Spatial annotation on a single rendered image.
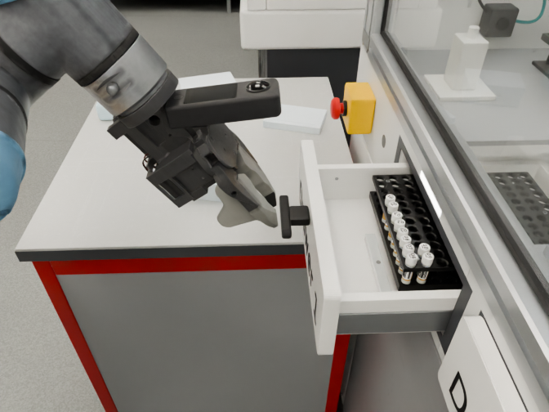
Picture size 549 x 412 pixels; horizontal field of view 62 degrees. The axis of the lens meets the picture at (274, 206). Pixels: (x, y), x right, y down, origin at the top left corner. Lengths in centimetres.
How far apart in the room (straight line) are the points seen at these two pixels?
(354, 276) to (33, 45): 43
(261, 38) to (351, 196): 70
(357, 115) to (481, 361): 52
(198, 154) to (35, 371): 126
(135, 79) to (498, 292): 37
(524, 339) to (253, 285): 53
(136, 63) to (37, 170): 204
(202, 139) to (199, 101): 4
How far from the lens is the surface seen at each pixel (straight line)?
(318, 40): 132
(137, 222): 81
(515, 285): 43
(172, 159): 49
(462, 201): 50
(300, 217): 56
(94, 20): 45
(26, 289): 189
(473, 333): 47
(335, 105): 86
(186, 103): 47
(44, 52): 45
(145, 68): 46
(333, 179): 69
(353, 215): 69
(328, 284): 47
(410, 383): 73
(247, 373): 109
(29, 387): 163
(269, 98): 46
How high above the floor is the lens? 128
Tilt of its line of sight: 40 degrees down
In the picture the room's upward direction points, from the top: straight up
